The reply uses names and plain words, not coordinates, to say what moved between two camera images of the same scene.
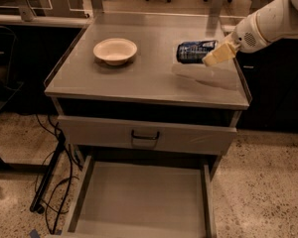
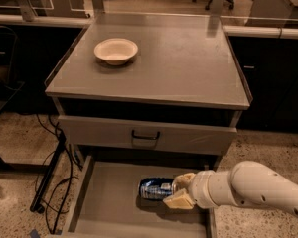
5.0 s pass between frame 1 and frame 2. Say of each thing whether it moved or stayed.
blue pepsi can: moved
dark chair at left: stayed
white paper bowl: stayed
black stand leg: stayed
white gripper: moved
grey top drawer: stayed
